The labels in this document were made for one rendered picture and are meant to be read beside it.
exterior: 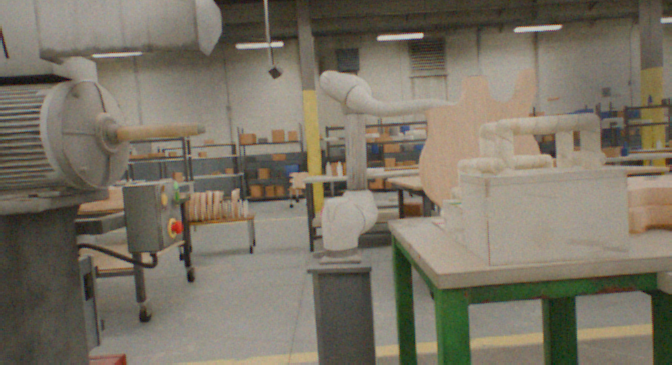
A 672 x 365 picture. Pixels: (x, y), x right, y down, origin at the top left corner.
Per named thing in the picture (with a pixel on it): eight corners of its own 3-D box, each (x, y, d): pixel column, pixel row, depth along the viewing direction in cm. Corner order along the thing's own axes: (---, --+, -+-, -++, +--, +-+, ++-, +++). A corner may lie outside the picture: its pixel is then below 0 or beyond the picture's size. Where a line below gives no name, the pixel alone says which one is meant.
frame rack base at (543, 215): (490, 267, 70) (486, 178, 69) (462, 247, 85) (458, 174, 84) (631, 257, 70) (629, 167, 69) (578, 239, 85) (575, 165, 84)
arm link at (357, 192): (335, 236, 177) (355, 226, 197) (365, 238, 170) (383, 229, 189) (329, 75, 172) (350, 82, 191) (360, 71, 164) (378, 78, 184)
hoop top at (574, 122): (499, 135, 70) (498, 118, 70) (492, 136, 73) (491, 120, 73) (604, 128, 70) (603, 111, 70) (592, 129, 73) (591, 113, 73)
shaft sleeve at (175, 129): (115, 134, 83) (119, 124, 85) (122, 143, 86) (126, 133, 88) (194, 129, 84) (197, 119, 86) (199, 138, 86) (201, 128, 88)
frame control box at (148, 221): (67, 284, 101) (56, 191, 99) (113, 262, 122) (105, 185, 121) (157, 277, 101) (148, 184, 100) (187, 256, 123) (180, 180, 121)
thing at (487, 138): (484, 174, 78) (482, 130, 78) (478, 173, 82) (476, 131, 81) (499, 173, 78) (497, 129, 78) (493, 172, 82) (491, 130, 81)
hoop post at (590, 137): (588, 170, 70) (587, 121, 70) (577, 169, 73) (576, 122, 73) (605, 169, 70) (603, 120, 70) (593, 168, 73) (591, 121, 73)
